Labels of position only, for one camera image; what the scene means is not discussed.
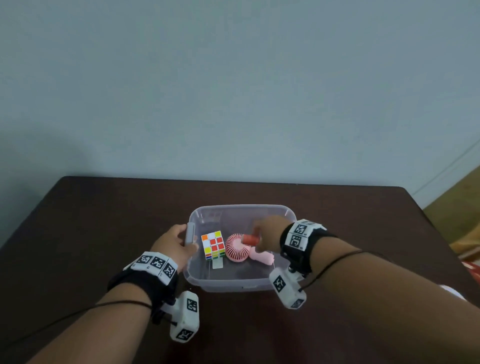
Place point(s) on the person's right hand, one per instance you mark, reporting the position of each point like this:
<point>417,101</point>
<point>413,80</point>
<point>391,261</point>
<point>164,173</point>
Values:
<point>273,234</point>

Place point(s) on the person's left hand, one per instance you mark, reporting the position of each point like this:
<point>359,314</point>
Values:
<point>168,245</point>

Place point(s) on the person's right fingers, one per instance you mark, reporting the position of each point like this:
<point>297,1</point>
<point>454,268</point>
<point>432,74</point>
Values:
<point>258,229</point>

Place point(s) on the person's left thumb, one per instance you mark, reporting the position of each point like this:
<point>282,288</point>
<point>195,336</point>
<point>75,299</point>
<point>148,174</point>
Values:
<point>192,250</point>

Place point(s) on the small red cylinder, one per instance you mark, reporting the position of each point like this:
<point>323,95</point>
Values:
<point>250,239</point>

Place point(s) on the clear plastic storage container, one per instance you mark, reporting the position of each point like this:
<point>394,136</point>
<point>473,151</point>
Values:
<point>232,221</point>

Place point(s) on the person's left forearm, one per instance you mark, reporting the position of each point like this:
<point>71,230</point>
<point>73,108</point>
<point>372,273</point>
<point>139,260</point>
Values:
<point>93,330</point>

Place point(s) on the person's right forearm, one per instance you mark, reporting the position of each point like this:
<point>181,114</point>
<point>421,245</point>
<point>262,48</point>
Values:
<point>390,303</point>

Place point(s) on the colourful puzzle cube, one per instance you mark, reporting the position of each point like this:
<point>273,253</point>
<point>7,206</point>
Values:
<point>213,245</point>

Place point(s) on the pink handheld fan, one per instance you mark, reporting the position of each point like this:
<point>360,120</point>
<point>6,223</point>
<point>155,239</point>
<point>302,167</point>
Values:
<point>237,248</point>

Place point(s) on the small white label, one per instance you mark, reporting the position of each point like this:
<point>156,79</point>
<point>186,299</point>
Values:
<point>217,264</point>

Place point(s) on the black marker wrist band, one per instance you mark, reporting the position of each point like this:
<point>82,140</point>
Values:
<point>150,277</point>
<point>300,242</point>

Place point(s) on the red and white object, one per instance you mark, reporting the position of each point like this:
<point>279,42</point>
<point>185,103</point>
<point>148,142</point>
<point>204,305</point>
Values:
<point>472,270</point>

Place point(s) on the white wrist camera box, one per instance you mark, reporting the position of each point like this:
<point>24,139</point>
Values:
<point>287,287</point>
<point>185,318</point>

